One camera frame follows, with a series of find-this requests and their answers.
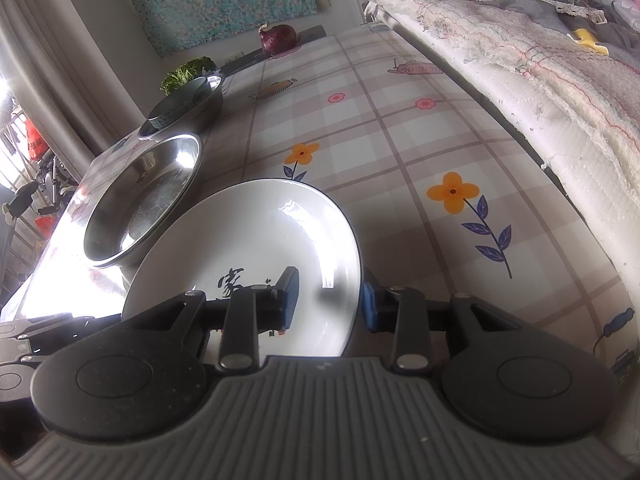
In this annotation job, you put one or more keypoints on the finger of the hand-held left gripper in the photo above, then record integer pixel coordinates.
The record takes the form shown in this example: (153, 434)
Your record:
(65, 327)

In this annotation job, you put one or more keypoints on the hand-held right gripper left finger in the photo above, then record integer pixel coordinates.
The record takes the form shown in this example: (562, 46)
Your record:
(291, 305)

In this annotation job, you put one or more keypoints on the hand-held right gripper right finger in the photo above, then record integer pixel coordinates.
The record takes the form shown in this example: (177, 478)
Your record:
(369, 305)

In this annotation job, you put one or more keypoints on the white plate with black print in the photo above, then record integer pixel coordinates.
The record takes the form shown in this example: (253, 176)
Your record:
(260, 230)

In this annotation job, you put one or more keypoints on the large stainless steel basin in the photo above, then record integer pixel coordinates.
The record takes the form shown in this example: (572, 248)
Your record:
(145, 200)

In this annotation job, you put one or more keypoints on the dark green ceramic bowl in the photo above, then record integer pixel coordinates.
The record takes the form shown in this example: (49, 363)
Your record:
(215, 102)
(175, 105)

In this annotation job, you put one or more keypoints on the crumpled red bag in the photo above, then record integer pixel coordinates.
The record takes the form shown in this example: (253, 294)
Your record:
(45, 224)

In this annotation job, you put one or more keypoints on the folded metal stroller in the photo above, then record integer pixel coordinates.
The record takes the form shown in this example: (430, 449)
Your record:
(55, 180)

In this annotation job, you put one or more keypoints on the hanging red bag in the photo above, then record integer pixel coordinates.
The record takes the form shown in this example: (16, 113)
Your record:
(36, 140)

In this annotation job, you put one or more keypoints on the napa cabbage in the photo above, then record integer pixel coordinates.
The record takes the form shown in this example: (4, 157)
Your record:
(182, 72)

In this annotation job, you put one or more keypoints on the white mattress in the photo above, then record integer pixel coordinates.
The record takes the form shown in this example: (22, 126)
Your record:
(600, 185)

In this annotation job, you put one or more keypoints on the red onion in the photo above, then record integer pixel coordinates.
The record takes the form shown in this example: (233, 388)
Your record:
(277, 40)

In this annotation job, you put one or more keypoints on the beige curtain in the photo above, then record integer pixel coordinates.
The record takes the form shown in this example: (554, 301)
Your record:
(75, 60)

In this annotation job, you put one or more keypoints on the white quilted blanket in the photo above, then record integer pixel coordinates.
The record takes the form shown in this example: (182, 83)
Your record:
(500, 35)

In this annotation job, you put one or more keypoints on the grey printed duvet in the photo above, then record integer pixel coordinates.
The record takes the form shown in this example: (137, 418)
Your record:
(615, 20)

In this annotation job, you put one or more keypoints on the teal floral wall cloth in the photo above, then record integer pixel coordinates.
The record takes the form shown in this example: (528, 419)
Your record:
(220, 0)

